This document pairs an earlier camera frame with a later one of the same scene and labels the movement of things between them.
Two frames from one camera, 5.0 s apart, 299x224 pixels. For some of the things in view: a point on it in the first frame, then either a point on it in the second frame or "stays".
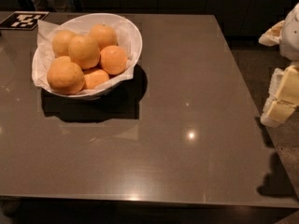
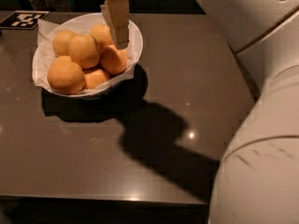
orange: x=84 y=51 stays
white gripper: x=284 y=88 to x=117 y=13
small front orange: x=95 y=77 stays
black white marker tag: x=22 y=20 stays
